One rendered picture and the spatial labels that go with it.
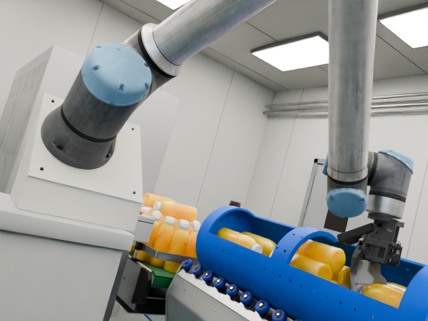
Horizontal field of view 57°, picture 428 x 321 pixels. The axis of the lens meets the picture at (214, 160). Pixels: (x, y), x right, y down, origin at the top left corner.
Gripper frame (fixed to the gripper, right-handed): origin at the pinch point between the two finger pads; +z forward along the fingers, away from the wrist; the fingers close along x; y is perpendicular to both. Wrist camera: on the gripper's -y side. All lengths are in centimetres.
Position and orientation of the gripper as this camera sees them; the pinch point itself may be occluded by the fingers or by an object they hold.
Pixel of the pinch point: (358, 290)
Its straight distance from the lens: 114.7
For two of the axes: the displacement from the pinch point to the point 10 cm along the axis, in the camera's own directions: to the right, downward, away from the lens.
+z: -2.7, 9.6, -1.0
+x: 7.8, 2.7, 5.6
